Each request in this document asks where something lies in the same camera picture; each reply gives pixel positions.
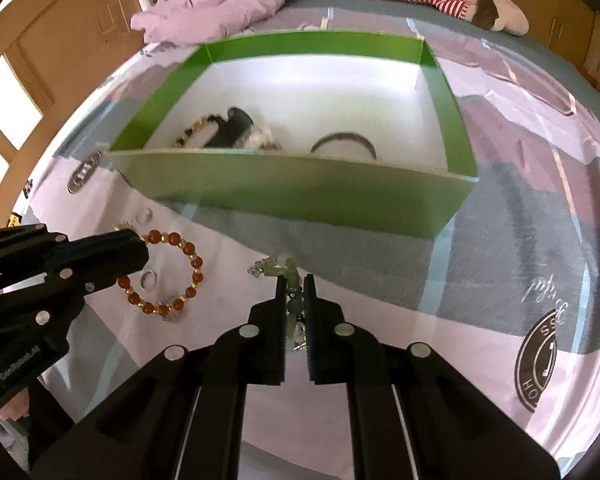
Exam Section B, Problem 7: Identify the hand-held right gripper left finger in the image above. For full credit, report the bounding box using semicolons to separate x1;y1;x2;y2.
30;274;287;480

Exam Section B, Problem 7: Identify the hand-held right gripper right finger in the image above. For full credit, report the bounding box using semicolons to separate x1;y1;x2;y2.
302;274;563;480

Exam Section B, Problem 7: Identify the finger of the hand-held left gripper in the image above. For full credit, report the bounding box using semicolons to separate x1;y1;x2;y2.
54;250;151;302
54;228;149;262

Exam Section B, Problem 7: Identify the pale green stone bracelet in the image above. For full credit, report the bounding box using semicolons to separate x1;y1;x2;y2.
250;255;311;351

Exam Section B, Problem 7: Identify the amber bead bracelet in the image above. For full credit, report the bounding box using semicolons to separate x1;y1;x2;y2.
116;229;206;317

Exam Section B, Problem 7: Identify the green cardboard box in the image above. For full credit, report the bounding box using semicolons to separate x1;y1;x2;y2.
105;30;481;241

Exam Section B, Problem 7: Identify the black and gold bead bracelet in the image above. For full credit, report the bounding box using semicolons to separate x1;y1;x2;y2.
174;106;257;150

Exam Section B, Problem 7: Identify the white wrist watch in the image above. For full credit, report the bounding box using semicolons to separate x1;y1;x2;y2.
242;127;285;152

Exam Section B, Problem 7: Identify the black cord bracelet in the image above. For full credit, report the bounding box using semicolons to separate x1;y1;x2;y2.
309;131;378;160

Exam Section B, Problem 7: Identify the patchwork printed bed sheet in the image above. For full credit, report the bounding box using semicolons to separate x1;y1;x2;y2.
20;0;600;480

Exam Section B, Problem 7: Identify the pink quilt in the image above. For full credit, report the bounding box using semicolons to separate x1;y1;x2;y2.
130;0;306;43

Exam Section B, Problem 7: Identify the wooden wardrobe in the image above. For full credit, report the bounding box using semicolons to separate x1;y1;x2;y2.
410;0;600;91

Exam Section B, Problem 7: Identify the wooden bed frame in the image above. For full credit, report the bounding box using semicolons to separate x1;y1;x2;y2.
0;0;146;231

